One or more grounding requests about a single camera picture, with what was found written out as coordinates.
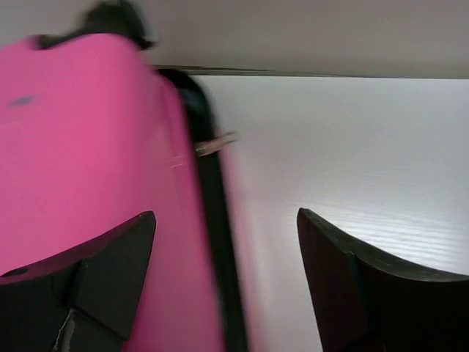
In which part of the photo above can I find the pink hard-shell suitcase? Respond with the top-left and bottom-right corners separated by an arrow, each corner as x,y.
1,1 -> 249,351

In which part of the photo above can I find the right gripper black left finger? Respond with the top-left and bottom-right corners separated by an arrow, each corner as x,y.
1,211 -> 156,351

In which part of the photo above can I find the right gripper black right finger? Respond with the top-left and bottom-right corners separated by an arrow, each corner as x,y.
297,208 -> 468,351

